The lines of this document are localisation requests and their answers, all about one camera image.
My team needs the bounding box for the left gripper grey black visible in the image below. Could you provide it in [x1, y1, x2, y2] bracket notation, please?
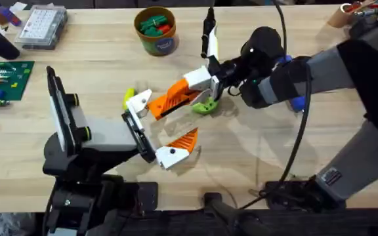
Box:
[64, 88, 200, 171]

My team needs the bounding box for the orange ribbed wedge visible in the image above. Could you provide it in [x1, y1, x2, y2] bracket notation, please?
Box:
[147, 92, 200, 121]

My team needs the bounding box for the yellow-green toy vegetable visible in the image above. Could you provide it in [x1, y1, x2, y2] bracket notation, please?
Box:
[122, 87, 138, 111]

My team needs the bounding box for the green disc with holes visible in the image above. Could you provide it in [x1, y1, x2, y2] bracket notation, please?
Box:
[191, 97, 219, 116]

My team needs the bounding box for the black upright wrist plate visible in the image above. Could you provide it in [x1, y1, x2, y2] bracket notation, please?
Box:
[200, 6, 220, 62]
[46, 65, 75, 155]

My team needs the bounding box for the round tub with toys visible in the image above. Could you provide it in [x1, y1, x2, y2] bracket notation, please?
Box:
[133, 5, 180, 57]

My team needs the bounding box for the green board with blocks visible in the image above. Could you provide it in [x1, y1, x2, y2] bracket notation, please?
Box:
[0, 60, 35, 108]

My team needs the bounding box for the clear plastic parts box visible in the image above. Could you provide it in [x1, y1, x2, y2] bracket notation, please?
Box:
[14, 3, 69, 51]

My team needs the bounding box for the brown cardboard tube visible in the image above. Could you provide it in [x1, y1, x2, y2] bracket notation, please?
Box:
[327, 3, 354, 29]

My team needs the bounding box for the crumpled plastic bag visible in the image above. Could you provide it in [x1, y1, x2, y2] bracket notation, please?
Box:
[0, 212, 43, 236]

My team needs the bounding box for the black cylindrical tool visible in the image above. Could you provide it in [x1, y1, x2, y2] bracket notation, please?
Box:
[0, 22, 21, 62]

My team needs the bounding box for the purple tool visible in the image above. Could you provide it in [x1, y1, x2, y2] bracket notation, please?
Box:
[0, 5, 23, 28]

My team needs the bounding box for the heap of tools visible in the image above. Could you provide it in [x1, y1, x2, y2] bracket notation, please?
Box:
[346, 0, 378, 21]

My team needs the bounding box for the black cable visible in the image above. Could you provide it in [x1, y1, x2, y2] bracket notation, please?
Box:
[272, 0, 288, 56]
[240, 58, 313, 210]

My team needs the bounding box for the black rail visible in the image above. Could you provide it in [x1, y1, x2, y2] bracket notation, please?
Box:
[116, 191, 378, 236]

